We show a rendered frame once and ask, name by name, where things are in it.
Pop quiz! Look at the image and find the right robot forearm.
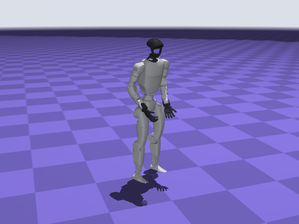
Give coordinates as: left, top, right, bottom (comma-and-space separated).
128, 85, 146, 110

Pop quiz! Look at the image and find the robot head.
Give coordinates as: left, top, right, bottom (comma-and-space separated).
146, 38, 164, 63

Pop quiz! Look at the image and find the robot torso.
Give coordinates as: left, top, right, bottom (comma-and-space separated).
138, 57, 164, 111

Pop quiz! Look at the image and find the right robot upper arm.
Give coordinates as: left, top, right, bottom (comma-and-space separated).
128, 62, 146, 91

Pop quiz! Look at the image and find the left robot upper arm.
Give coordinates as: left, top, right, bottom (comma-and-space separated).
160, 59, 170, 86

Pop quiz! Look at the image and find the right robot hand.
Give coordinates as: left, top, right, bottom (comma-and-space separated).
141, 103, 158, 122

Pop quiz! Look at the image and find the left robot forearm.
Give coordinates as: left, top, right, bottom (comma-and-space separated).
160, 84, 169, 104

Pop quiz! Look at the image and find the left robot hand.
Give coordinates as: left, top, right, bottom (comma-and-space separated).
163, 100, 177, 118

